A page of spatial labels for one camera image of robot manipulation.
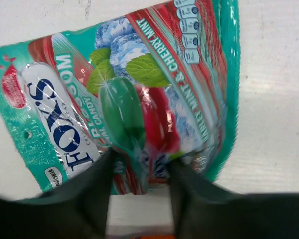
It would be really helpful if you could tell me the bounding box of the teal Fox's candy bag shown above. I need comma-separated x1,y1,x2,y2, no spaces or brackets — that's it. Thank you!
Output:
0,0,240,195

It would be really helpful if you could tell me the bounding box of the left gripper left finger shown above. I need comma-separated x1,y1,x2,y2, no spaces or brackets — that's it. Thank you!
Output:
0,149,115,239

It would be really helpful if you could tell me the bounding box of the orange candy bag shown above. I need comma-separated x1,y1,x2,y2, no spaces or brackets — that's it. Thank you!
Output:
130,235,175,239

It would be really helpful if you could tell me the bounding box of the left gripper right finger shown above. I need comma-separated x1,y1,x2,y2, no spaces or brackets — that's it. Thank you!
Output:
168,160,299,239

